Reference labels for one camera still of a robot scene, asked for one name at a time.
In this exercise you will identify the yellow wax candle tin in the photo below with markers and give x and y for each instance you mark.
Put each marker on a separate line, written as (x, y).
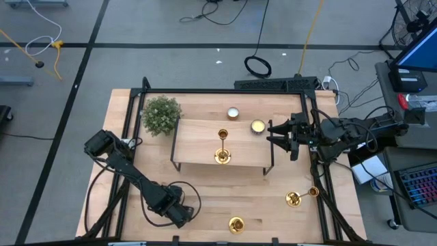
(257, 126)

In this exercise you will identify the wooden riser shelf black legs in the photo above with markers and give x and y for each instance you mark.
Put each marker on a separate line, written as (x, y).
(198, 143)

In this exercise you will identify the white power adapter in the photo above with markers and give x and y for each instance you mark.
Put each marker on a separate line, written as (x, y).
(327, 81)

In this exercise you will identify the grey cart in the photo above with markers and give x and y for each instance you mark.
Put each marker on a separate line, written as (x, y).
(406, 218)

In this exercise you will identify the medium gold candlestick holder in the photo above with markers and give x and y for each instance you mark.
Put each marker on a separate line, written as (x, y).
(293, 199)

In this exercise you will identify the black aluminium rig frame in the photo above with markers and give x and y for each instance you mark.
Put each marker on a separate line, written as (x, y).
(222, 91)

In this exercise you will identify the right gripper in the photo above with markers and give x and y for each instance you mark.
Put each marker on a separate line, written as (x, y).
(304, 133)

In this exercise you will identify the white blue tape roll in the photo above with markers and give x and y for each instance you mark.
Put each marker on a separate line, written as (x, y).
(380, 182)

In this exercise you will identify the grey desk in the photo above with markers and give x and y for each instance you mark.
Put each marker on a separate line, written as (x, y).
(426, 136)

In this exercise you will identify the white aluminium bracket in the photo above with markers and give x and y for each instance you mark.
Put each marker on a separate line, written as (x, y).
(127, 244)
(310, 244)

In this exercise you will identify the clear plastic bag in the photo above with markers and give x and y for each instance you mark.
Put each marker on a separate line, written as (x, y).
(423, 101)

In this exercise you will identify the black desktop device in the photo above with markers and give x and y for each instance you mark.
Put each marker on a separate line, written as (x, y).
(408, 80)

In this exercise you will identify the black floor fan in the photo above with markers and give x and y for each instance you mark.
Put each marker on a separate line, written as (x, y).
(406, 27)

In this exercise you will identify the short gold candlestick holder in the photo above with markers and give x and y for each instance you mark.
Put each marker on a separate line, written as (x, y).
(236, 225)

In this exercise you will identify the black cart caster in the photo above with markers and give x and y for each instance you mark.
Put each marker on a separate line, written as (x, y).
(392, 223)

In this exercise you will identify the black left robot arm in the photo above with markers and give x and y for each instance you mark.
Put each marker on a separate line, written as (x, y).
(136, 174)

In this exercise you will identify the tall gold candlestick holder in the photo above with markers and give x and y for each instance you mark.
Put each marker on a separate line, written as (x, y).
(222, 156)

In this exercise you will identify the grey metal stand foot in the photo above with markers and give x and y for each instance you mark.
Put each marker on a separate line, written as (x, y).
(15, 81)
(37, 3)

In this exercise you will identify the monitor with blue screen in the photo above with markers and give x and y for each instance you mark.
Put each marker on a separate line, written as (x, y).
(421, 51)

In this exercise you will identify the white paper box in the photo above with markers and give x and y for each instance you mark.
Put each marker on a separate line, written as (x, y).
(370, 169)

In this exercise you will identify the black caster wheel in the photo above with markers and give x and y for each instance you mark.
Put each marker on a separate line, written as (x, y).
(4, 113)

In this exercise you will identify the black floor disc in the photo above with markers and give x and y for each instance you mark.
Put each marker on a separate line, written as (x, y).
(39, 64)

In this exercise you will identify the green potted plant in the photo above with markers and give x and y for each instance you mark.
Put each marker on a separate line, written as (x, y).
(160, 114)

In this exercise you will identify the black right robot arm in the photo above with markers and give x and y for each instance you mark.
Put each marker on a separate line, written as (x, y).
(341, 135)

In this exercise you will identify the orange patterned candle tin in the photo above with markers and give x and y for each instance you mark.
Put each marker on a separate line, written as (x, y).
(233, 113)

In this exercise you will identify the backlit keyboard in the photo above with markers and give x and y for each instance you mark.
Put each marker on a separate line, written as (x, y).
(421, 186)

